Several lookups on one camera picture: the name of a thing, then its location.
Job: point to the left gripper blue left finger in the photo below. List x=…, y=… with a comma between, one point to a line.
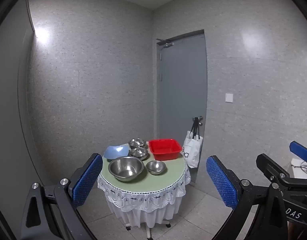
x=51, y=211

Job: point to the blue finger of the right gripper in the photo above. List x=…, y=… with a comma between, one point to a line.
x=299, y=150
x=270, y=169

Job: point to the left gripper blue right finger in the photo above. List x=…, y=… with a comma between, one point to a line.
x=270, y=220

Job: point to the small steel bowl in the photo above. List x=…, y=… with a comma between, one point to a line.
x=156, y=167

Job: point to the large steel bowl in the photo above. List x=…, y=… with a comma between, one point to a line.
x=126, y=168

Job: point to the light blue plastic plate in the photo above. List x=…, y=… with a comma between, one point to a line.
x=114, y=152

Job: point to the white tote bag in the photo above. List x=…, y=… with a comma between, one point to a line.
x=192, y=146

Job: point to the round table with green cloth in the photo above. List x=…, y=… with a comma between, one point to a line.
x=148, y=199

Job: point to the red plastic basin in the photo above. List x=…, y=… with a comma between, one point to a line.
x=165, y=149

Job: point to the grey door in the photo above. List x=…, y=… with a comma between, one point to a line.
x=181, y=85

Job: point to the door closer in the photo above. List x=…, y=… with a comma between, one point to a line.
x=164, y=43

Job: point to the white box with cables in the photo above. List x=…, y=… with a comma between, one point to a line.
x=298, y=169

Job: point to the metal door handle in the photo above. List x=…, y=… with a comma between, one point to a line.
x=198, y=120

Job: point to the white wall switch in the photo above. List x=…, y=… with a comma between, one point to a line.
x=229, y=98

